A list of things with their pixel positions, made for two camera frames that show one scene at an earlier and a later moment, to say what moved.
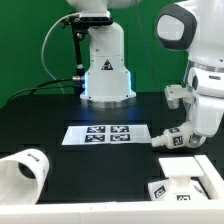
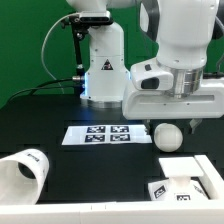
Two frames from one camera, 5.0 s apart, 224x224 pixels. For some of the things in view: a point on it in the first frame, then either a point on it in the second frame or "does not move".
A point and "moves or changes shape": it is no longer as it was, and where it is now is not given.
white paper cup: (22, 175) does not move
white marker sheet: (106, 134) does not move
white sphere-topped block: (178, 137) moves or changes shape
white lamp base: (179, 187) does not move
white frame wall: (196, 211) does not move
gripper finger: (196, 140) -> (195, 122)
